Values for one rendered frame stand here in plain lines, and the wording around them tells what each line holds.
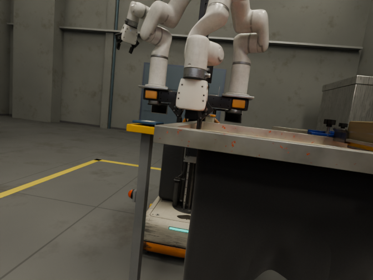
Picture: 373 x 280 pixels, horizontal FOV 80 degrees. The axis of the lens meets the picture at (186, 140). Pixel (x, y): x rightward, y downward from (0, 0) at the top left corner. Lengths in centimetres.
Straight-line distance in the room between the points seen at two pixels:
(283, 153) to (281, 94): 838
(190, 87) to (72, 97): 978
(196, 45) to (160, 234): 125
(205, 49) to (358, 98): 585
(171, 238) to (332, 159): 130
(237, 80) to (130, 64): 834
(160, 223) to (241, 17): 129
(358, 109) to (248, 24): 547
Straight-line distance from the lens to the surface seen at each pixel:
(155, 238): 166
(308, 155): 48
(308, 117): 909
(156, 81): 123
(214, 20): 90
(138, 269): 115
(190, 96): 74
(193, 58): 74
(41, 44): 1080
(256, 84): 870
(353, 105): 641
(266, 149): 46
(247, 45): 123
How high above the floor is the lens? 103
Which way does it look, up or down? 7 degrees down
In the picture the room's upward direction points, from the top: 6 degrees clockwise
